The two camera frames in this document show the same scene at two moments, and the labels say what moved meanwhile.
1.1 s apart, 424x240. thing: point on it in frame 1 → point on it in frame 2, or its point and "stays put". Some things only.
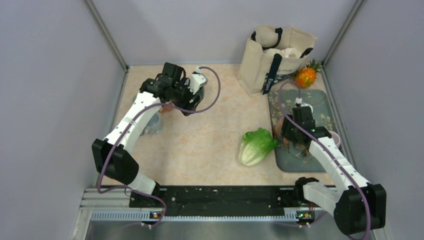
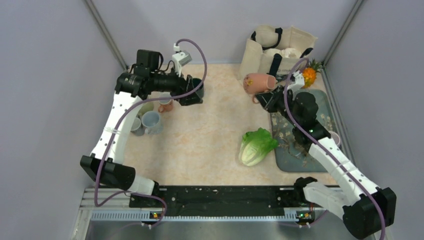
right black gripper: x=286 y=133 → x=269 y=100
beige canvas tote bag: x=274 y=53 stays put
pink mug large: x=278 y=130 → x=255 y=83
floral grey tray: x=288 y=159 stays put
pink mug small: x=166 y=108 stays put
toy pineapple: x=305 y=77 stays put
